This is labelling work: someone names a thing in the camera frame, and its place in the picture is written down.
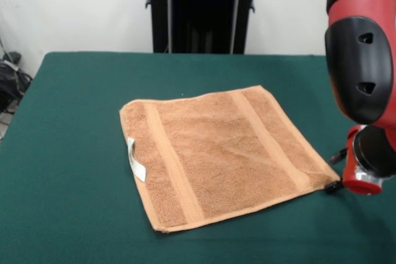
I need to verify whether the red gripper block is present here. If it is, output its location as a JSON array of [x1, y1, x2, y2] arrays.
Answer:
[[324, 124, 384, 196]]

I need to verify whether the tan terry towel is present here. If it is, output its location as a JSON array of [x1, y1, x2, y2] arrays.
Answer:
[[119, 84, 341, 233]]

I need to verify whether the dark green table cloth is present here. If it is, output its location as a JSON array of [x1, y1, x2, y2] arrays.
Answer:
[[0, 51, 396, 264]]

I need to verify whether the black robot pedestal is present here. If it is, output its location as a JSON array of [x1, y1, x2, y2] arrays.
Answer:
[[144, 0, 272, 54]]

